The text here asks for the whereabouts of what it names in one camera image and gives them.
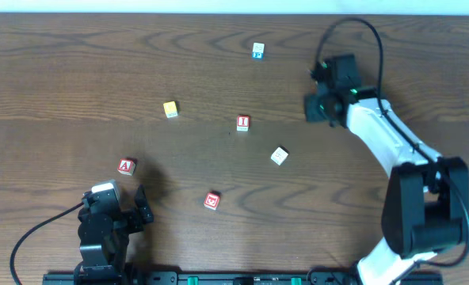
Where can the red block near front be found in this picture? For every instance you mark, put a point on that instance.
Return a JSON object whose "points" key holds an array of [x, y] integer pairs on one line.
{"points": [[211, 200]]}

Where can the plain white wooden block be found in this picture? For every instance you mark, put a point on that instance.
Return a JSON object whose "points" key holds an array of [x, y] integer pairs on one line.
{"points": [[279, 155]]}

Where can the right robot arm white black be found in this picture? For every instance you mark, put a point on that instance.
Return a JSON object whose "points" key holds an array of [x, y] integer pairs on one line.
{"points": [[426, 209]]}

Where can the blue and white block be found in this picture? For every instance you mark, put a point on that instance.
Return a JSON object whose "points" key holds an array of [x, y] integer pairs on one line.
{"points": [[258, 51]]}

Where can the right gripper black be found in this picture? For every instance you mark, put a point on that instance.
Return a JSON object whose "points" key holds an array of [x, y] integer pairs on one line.
{"points": [[314, 108]]}

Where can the yellow wooden block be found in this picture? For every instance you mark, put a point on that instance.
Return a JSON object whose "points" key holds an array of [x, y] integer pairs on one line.
{"points": [[170, 109]]}

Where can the black mounting rail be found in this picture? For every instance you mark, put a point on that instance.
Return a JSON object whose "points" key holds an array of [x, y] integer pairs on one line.
{"points": [[173, 278]]}

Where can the red letter I block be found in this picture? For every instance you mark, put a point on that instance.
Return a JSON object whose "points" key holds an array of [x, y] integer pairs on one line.
{"points": [[243, 123]]}

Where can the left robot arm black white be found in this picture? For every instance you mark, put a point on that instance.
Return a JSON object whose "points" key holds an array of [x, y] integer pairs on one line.
{"points": [[104, 235]]}

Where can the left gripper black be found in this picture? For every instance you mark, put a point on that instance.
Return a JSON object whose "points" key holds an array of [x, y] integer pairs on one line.
{"points": [[129, 218]]}

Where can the red letter A block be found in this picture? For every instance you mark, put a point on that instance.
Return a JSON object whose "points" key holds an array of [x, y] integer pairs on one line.
{"points": [[126, 166]]}

